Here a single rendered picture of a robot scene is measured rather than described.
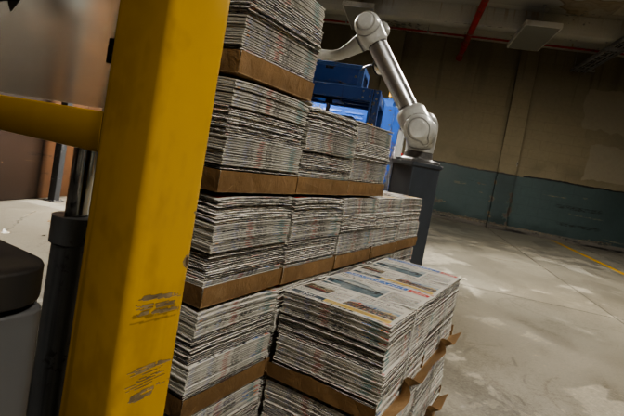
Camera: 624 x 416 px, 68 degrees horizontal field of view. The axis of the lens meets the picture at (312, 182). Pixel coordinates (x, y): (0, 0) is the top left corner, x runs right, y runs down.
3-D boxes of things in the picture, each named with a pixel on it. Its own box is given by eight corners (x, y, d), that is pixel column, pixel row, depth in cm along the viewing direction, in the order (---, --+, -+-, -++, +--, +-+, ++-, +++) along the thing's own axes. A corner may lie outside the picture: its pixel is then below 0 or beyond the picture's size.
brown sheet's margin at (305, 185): (347, 195, 138) (349, 181, 138) (296, 193, 113) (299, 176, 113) (249, 174, 157) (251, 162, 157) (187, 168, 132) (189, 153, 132)
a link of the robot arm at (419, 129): (442, 139, 241) (441, 136, 220) (413, 153, 245) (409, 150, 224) (379, 13, 250) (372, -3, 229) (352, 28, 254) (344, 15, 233)
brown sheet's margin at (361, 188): (383, 196, 164) (384, 184, 164) (346, 195, 140) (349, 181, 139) (295, 177, 184) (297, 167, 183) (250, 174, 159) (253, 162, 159)
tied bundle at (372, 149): (383, 198, 164) (395, 134, 163) (346, 197, 139) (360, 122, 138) (295, 179, 184) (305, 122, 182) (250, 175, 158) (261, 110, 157)
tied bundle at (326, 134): (347, 198, 138) (361, 122, 137) (295, 197, 113) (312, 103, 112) (250, 175, 157) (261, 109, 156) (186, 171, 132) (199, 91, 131)
